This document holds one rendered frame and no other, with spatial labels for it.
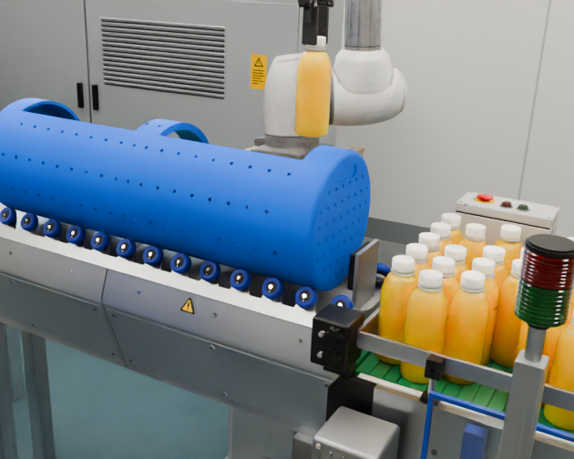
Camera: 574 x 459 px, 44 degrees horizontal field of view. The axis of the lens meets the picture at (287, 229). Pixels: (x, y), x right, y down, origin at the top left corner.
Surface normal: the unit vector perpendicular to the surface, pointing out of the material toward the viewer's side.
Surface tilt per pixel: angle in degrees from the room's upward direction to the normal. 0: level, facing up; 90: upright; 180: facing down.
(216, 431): 0
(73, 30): 90
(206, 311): 70
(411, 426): 90
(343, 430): 0
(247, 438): 90
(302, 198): 60
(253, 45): 90
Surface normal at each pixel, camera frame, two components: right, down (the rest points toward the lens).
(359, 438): 0.04, -0.94
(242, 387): -0.47, 0.58
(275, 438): -0.43, 0.29
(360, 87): 0.00, 0.32
